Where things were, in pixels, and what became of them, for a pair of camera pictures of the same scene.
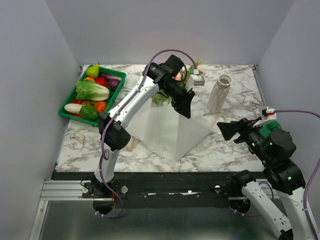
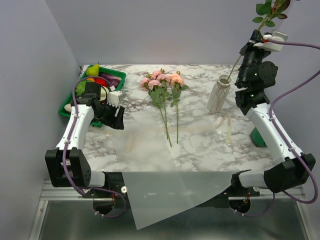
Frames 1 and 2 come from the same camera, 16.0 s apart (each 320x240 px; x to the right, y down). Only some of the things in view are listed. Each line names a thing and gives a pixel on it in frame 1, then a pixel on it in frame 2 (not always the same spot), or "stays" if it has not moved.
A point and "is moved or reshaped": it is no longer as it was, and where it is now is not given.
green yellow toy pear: (92, 70) stays
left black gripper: (182, 105) → (115, 122)
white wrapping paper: (168, 132) is moved or reshaped
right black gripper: (242, 126) → (257, 37)
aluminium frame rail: (59, 190) stays
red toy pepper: (101, 80) stays
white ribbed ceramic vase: (219, 93) stays
